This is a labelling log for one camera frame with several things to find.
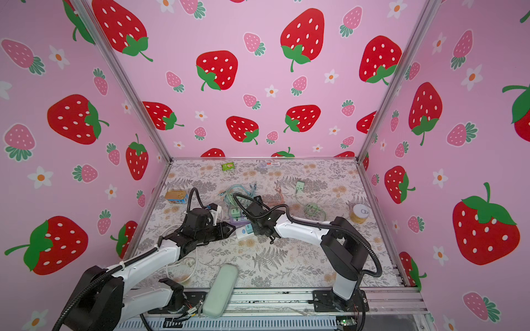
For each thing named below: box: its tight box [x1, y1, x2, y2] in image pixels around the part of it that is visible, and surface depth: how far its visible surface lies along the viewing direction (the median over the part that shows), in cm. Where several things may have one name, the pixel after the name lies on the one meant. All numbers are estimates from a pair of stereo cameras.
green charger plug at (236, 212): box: [231, 208, 241, 219], surface depth 92 cm
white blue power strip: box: [236, 225, 255, 240], surface depth 91 cm
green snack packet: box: [221, 162, 236, 172], surface depth 118 cm
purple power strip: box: [229, 215, 252, 226], surface depth 95 cm
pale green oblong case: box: [202, 264, 239, 319], surface depth 75 cm
